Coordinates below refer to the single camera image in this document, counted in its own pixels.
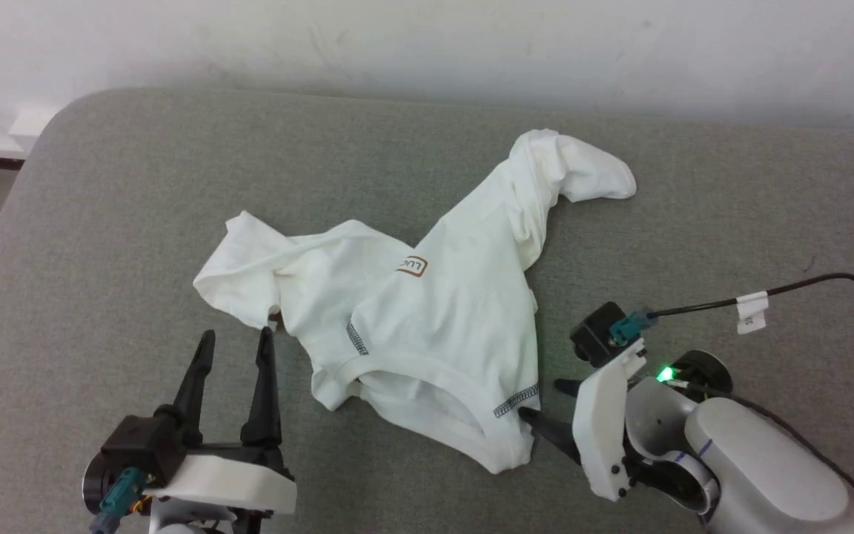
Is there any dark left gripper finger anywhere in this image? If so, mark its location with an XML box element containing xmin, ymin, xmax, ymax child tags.
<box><xmin>173</xmin><ymin>329</ymin><xmax>217</xmax><ymax>447</ymax></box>
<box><xmin>239</xmin><ymin>326</ymin><xmax>284</xmax><ymax>449</ymax></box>

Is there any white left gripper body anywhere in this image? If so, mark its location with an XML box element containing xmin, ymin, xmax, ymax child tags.
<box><xmin>142</xmin><ymin>441</ymin><xmax>299</xmax><ymax>520</ymax></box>

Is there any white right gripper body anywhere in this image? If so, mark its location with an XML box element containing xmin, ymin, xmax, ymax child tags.
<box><xmin>571</xmin><ymin>339</ymin><xmax>648</xmax><ymax>503</ymax></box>

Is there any white long-sleeve shirt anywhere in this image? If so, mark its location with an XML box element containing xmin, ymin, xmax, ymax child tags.
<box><xmin>193</xmin><ymin>128</ymin><xmax>638</xmax><ymax>476</ymax></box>

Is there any left arm teal-plug black cable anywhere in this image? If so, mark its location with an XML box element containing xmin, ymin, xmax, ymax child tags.
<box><xmin>96</xmin><ymin>467</ymin><xmax>148</xmax><ymax>534</ymax></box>

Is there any white right cable tag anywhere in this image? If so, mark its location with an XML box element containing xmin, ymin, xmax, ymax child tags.
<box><xmin>735</xmin><ymin>291</ymin><xmax>769</xmax><ymax>335</ymax></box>

